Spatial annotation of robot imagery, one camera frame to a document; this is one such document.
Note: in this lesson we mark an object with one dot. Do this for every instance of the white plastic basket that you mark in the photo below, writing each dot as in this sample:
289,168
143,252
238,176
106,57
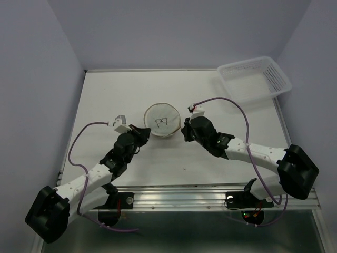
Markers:
254,80

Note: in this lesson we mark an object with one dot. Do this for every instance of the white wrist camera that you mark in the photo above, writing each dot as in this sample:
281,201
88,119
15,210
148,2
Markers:
119,124
196,110

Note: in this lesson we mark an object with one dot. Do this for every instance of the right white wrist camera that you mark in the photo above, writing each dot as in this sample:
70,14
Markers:
196,110

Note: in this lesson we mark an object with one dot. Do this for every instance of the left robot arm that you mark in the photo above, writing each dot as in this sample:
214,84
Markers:
53,208

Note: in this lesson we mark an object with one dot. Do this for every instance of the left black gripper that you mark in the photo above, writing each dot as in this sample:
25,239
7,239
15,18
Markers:
141,133

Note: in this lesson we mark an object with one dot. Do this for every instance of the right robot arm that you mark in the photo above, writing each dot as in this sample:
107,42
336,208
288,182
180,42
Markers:
294,173

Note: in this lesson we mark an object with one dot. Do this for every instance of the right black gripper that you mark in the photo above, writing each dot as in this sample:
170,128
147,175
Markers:
186,129

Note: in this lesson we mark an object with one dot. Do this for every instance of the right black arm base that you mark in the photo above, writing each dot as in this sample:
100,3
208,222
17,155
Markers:
244,199

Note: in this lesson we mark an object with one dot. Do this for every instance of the aluminium mounting rail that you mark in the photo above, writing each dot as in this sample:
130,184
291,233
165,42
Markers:
187,198

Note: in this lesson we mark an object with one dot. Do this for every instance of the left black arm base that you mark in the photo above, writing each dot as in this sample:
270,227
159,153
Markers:
112,198

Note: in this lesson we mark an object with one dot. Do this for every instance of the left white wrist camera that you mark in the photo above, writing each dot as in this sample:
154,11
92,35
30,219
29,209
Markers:
119,124

